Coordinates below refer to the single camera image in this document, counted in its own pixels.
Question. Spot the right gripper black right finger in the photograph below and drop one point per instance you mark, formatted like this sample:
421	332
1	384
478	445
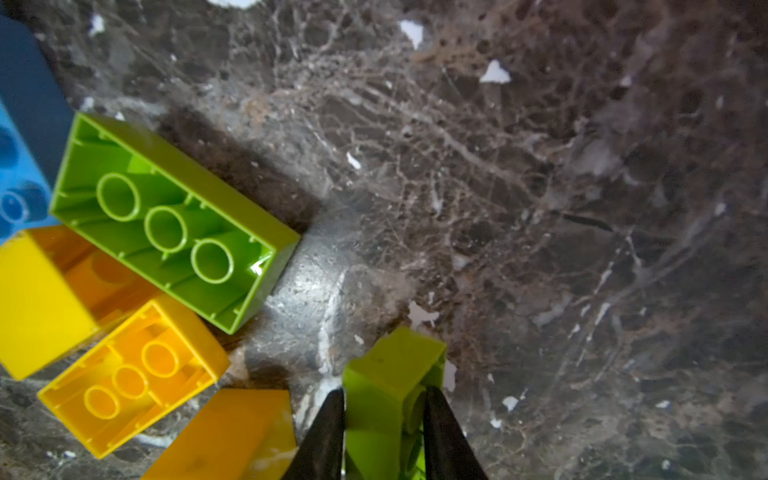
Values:
448	455

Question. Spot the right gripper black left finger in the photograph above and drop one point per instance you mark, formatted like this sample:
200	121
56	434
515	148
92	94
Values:
320	456

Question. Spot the yellow lego brick small front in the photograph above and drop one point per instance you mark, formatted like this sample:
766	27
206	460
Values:
238	434

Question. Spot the yellow lego brick small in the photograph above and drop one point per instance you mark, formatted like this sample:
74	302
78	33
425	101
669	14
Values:
59	292
238	434

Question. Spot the green lego brick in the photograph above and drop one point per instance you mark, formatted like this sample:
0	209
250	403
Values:
170	220
385	393

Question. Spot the yellow lego brick long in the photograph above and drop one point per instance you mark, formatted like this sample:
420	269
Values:
159	358

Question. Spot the blue lego brick diagonal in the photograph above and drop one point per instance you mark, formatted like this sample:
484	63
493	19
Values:
35	124

